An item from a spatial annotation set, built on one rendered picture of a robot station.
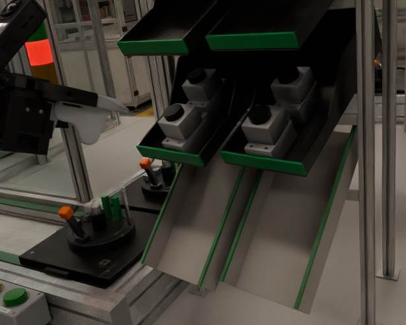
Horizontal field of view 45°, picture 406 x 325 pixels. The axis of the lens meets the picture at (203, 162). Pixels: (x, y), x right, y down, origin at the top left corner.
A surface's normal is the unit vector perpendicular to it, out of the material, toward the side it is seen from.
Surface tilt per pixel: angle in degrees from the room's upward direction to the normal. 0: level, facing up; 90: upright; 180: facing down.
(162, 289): 90
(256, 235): 45
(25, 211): 90
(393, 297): 0
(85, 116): 82
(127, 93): 90
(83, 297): 0
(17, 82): 71
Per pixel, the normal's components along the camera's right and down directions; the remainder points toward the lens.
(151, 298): 0.86, 0.07
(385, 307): -0.13, -0.93
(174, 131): -0.56, 0.70
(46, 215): -0.50, 0.36
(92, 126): 0.52, 0.10
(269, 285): -0.54, -0.41
